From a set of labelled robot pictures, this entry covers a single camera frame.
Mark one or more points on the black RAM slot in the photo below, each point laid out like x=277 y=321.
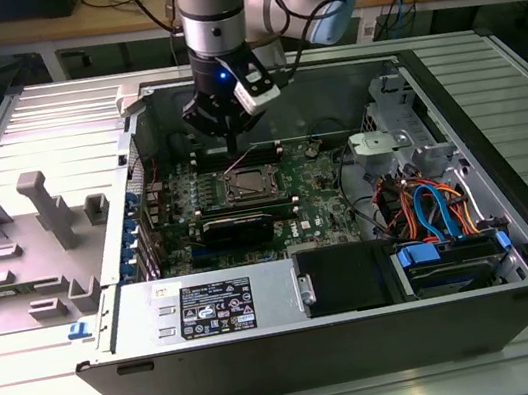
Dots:
x=206 y=154
x=245 y=206
x=208 y=165

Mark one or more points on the beige case latch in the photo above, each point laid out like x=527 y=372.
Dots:
x=128 y=98

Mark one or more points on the white printed label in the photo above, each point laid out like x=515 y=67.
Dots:
x=367 y=28

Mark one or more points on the blue plastic clip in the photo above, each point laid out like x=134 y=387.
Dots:
x=78 y=332

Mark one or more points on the thin metal locking lever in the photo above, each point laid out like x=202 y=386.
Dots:
x=249 y=154

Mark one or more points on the CPU socket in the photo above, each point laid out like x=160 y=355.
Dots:
x=228 y=202

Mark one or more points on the hard disk in blue carrier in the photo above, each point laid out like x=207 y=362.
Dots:
x=455 y=277

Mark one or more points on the black graphics card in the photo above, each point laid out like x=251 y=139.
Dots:
x=237 y=232

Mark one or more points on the silver metal bracket plate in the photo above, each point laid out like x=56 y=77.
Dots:
x=377 y=145

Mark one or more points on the silver drive cage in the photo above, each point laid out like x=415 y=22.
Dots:
x=434 y=154

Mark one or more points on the silver power supply unit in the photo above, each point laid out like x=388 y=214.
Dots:
x=137 y=315

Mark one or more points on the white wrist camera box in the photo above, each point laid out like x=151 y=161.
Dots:
x=256 y=89

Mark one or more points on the green motherboard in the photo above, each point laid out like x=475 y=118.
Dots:
x=316 y=209

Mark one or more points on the grey parts rack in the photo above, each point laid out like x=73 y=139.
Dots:
x=30 y=257

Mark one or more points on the round coin battery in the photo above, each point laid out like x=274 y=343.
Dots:
x=313 y=150

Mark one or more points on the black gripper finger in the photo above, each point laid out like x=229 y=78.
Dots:
x=241 y=122
x=204 y=113

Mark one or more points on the black PC case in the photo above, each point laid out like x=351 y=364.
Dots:
x=321 y=355

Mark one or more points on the blue expansion slot clip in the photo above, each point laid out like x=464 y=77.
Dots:
x=131 y=201
x=131 y=228
x=129 y=272
x=130 y=251

